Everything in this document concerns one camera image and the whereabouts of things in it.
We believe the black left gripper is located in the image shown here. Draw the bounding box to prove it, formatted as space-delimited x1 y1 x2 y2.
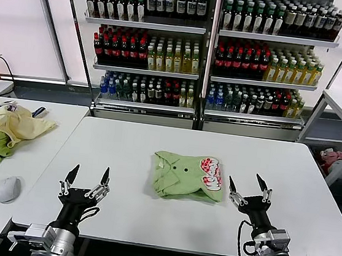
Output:
53 161 114 234

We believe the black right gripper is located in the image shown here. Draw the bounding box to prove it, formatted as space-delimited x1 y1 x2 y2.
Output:
223 170 282 234

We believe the light green polo shirt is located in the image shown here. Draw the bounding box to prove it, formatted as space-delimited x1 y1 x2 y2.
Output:
146 149 229 206

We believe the grey computer mouse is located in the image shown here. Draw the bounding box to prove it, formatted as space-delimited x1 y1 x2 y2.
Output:
0 174 23 206

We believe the navy white striped item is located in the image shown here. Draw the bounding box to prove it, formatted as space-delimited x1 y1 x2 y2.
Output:
31 105 50 120

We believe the pale yellow shirt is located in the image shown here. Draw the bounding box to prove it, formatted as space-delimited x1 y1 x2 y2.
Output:
0 103 60 152

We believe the pile of plush toys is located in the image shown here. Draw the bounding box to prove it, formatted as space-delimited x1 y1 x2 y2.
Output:
312 143 342 179

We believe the beverage shelf rack with bottles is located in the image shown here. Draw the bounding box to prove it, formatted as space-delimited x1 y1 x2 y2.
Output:
201 0 342 146
72 0 218 131

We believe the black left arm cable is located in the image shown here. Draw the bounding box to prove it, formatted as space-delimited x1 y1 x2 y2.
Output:
81 205 101 221

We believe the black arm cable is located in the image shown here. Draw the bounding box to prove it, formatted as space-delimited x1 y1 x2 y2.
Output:
235 219 268 256
81 205 101 221

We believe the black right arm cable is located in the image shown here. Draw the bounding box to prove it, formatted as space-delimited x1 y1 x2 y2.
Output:
235 219 268 256

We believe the thin black wall cable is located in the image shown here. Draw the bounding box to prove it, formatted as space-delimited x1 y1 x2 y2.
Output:
0 55 20 98

